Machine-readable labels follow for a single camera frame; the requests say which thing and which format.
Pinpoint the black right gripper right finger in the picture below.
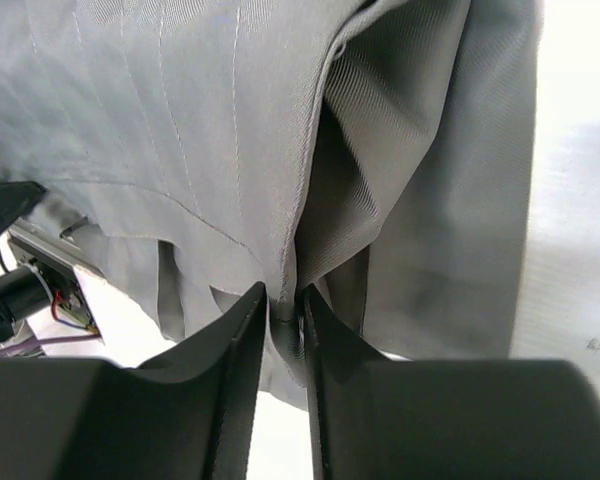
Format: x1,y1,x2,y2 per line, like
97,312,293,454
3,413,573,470
302,287,600,479

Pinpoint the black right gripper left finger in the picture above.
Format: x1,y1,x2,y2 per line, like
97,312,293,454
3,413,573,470
0,283,267,479

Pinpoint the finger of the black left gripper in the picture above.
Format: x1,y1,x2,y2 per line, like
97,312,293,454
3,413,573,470
0,181,47,235

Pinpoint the grey pleated skirt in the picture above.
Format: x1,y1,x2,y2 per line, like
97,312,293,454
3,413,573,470
0,1,542,407

